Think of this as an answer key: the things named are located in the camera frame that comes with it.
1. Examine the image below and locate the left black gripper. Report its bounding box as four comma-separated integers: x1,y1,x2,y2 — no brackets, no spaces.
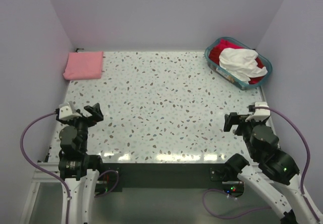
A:
57,102,102,151

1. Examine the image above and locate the pink t shirt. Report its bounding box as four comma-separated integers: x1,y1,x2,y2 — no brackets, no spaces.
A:
63,51,103,80

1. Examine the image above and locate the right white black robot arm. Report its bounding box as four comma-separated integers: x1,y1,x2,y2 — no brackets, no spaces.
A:
224,113,322,223

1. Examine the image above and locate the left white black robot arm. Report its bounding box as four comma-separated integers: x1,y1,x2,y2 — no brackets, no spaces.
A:
56,102,104,223

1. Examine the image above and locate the teal plastic basket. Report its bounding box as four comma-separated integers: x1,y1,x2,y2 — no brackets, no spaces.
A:
204,37,273,90

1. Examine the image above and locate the white t shirt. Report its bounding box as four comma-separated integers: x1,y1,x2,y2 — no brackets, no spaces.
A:
219,48,268,84

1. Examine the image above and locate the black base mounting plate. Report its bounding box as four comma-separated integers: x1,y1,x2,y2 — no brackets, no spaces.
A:
96,163,246,198

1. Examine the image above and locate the red t shirt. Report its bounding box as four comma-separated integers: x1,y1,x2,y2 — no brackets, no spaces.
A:
209,39,264,84

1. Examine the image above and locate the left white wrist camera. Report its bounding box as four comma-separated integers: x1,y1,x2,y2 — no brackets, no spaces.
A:
56,101,81,121

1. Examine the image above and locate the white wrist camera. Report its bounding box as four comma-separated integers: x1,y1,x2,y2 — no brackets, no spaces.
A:
245,101,271,122
56,101,81,121

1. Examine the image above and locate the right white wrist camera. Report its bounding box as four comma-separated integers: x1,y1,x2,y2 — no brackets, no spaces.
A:
245,101,271,122

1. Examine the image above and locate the aluminium frame rail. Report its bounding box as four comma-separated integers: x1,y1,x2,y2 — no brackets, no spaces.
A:
20,123,301,224

